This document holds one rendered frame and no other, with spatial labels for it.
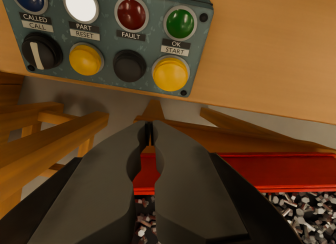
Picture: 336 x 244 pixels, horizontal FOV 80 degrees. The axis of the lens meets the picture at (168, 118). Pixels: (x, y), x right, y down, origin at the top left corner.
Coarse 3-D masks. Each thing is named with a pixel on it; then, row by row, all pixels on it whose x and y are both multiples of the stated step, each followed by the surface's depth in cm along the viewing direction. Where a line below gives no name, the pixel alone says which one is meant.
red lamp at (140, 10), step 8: (128, 0) 14; (120, 8) 14; (128, 8) 14; (136, 8) 14; (120, 16) 14; (128, 16) 14; (136, 16) 14; (144, 16) 14; (128, 24) 15; (136, 24) 15
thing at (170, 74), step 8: (160, 64) 16; (168, 64) 16; (176, 64) 16; (184, 64) 16; (160, 72) 16; (168, 72) 16; (176, 72) 16; (184, 72) 16; (160, 80) 17; (168, 80) 17; (176, 80) 17; (184, 80) 17; (168, 88) 17; (176, 88) 17
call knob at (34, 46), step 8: (24, 40) 15; (32, 40) 15; (40, 40) 15; (48, 40) 16; (24, 48) 15; (32, 48) 15; (40, 48) 15; (48, 48) 16; (24, 56) 16; (32, 56) 16; (40, 56) 16; (48, 56) 16; (56, 56) 16; (32, 64) 16; (40, 64) 16; (48, 64) 16
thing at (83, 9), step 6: (66, 0) 14; (72, 0) 14; (78, 0) 14; (84, 0) 14; (90, 0) 14; (72, 6) 14; (78, 6) 14; (84, 6) 14; (90, 6) 14; (72, 12) 14; (78, 12) 14; (84, 12) 14; (90, 12) 14; (78, 18) 14; (84, 18) 14; (90, 18) 14
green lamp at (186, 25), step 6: (174, 12) 14; (180, 12) 14; (186, 12) 14; (168, 18) 14; (174, 18) 14; (180, 18) 14; (186, 18) 14; (192, 18) 14; (168, 24) 14; (174, 24) 14; (180, 24) 14; (186, 24) 14; (192, 24) 14; (168, 30) 15; (174, 30) 15; (180, 30) 15; (186, 30) 15; (174, 36) 15; (180, 36) 15
